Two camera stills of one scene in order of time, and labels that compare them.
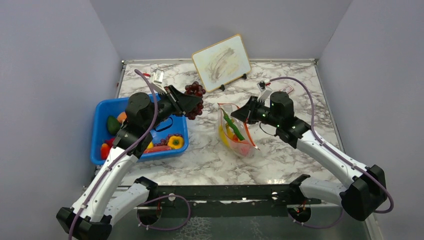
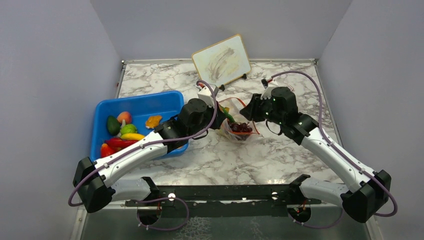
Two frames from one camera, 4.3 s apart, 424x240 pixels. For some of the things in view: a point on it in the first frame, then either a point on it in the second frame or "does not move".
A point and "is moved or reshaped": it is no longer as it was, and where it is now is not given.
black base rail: [230, 201] does not move
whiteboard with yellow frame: [221, 64] does not move
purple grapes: [196, 89] → [242, 127]
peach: [122, 117] does not move
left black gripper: [181, 103] → [219, 120]
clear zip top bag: [233, 133] is moved or reshaped
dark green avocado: [113, 125] does not move
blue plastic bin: [173, 123] does not move
